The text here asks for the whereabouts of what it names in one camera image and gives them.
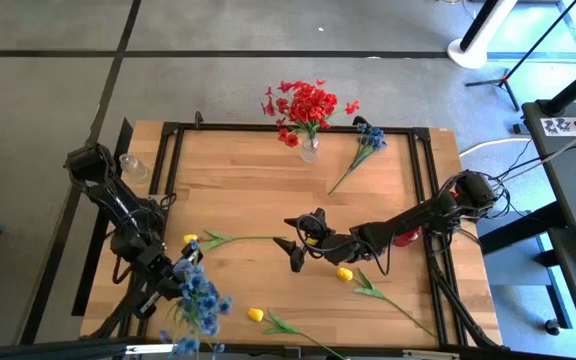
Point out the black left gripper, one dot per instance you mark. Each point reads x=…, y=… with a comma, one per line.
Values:
x=165, y=277

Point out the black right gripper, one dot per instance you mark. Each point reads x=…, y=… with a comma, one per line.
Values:
x=328, y=247

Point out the yellow artificial tulip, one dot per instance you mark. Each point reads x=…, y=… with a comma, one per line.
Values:
x=344, y=274
x=190, y=238
x=255, y=314

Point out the red artificial flower bunch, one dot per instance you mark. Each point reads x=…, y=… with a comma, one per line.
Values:
x=313, y=105
x=288, y=137

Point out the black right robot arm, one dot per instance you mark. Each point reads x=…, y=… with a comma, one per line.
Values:
x=408, y=220

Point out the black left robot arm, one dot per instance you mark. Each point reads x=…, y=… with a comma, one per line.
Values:
x=118, y=205

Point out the clear glass vase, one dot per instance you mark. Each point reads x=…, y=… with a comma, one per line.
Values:
x=310, y=149

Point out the red vase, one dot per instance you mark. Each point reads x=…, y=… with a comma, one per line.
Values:
x=405, y=239

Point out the black side panel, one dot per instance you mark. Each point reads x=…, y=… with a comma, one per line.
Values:
x=90, y=260

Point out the clear glass bottle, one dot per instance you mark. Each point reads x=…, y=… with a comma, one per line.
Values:
x=133, y=167

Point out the black clamp hook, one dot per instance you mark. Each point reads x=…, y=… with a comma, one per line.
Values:
x=198, y=119
x=360, y=121

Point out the black horizontal bar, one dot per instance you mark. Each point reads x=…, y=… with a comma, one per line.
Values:
x=43, y=350

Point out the small black floor box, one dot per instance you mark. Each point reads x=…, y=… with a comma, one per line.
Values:
x=520, y=128

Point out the floor stand with white base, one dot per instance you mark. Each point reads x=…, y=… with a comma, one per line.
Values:
x=470, y=55

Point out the black tripod stand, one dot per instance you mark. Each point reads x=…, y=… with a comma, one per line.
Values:
x=505, y=80

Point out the black caster wheel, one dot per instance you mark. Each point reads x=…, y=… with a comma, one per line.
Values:
x=552, y=326

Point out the black side desk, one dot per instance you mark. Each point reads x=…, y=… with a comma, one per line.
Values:
x=568, y=170

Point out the white marker label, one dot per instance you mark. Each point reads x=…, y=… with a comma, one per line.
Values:
x=565, y=126

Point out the silver metal bracket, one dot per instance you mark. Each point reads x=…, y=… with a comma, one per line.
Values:
x=428, y=354
x=148, y=348

